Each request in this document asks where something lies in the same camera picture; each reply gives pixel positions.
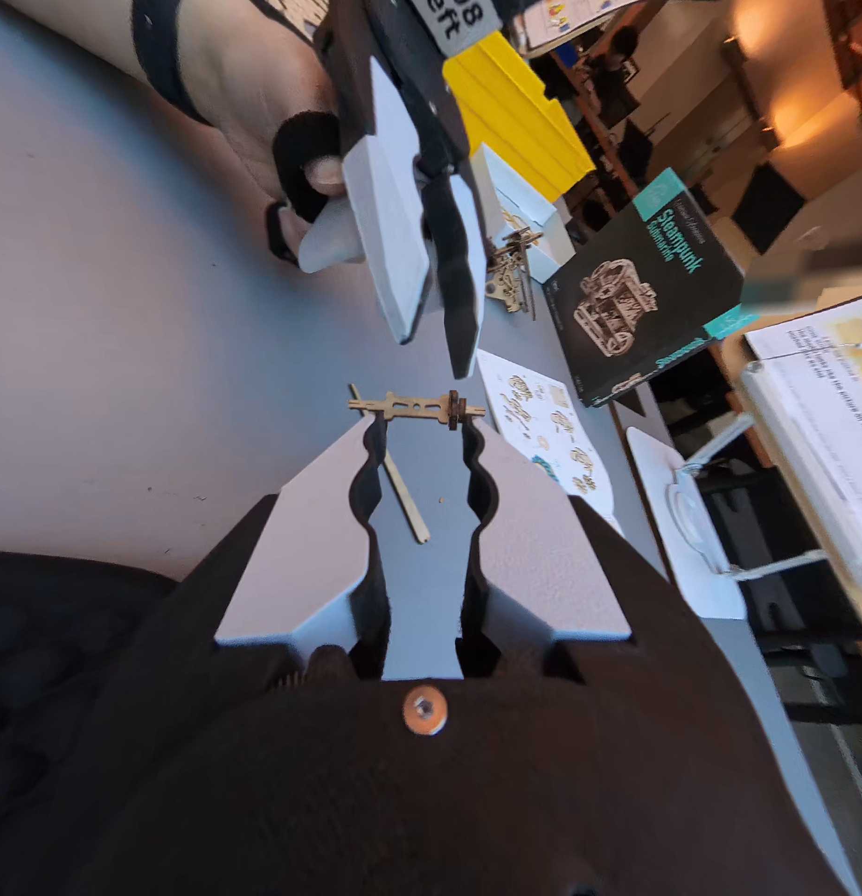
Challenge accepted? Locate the person's left forearm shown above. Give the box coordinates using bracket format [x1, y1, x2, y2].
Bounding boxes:
[4, 0, 166, 92]

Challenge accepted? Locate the person's left hand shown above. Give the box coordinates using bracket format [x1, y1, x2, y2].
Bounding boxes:
[175, 0, 348, 242]

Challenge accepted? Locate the small colourful printed sheet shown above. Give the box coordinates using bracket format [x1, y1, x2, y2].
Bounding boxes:
[511, 0, 645, 57]

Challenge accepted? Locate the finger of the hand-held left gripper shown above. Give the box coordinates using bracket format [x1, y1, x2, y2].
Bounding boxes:
[420, 168, 489, 380]
[341, 56, 433, 345]

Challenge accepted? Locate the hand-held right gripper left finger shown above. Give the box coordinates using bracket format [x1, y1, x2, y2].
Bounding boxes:
[214, 414, 391, 681]

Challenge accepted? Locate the small wooden model part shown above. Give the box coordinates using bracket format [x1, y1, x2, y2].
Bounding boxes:
[347, 391, 488, 428]

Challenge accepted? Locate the model instruction booklet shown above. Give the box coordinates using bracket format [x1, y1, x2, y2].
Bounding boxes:
[476, 349, 624, 536]

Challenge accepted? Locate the white cardboard tray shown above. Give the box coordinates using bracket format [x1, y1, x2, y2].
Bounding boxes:
[469, 143, 575, 284]

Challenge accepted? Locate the large printed paper sheet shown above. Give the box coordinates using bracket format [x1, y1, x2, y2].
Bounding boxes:
[744, 293, 862, 582]

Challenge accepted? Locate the yellow plastic bin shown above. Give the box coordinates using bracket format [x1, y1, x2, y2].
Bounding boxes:
[441, 31, 596, 204]

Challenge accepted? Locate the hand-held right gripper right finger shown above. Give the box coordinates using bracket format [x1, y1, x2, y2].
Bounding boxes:
[459, 416, 633, 681]

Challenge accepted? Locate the white document holder stand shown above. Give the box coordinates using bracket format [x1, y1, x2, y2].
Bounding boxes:
[626, 287, 862, 639]

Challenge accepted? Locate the wooden gear model assembly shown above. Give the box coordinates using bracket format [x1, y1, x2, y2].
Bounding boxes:
[486, 227, 545, 322]

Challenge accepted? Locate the black model kit box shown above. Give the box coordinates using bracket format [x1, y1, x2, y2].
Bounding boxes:
[543, 167, 761, 408]

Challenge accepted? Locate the thin wooden stick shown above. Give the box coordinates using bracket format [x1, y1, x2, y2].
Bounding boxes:
[348, 384, 432, 546]

